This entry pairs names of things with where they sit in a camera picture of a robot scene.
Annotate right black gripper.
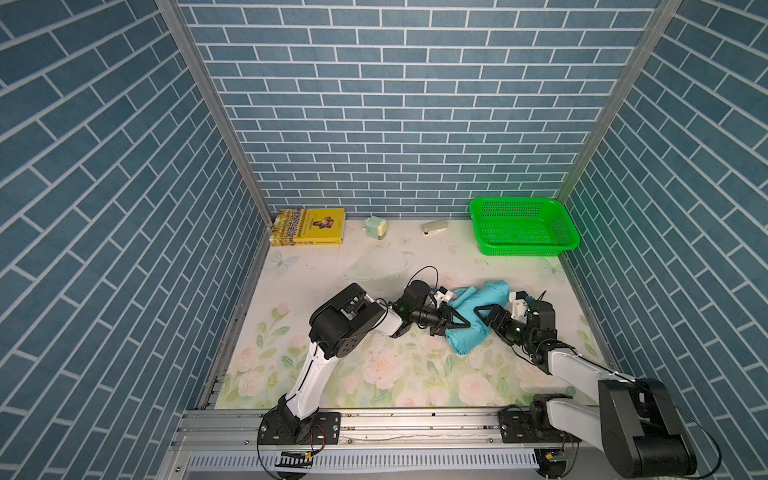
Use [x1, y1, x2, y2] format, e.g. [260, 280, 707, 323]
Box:
[475, 303, 534, 348]

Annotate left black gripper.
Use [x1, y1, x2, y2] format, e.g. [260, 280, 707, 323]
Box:
[407, 303, 468, 338]

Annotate teal long pants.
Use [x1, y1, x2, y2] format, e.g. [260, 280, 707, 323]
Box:
[445, 280, 510, 355]

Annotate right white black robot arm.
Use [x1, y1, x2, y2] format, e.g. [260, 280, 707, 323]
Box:
[474, 297, 697, 479]

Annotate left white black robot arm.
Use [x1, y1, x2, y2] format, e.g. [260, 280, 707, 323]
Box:
[277, 280, 471, 429]

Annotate floral table mat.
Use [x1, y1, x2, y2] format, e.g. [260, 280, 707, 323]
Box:
[216, 220, 605, 409]

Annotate green plastic basket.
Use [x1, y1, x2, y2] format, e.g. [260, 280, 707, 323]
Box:
[469, 197, 581, 257]

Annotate pale green tape dispenser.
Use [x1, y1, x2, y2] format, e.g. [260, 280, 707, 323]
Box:
[363, 216, 388, 240]

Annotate yellow book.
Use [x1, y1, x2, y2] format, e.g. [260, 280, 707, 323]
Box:
[269, 208, 346, 247]

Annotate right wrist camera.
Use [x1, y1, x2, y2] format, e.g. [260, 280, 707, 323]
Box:
[509, 291, 532, 321]

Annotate aluminium mounting rail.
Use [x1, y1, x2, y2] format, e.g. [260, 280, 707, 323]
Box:
[158, 406, 619, 479]

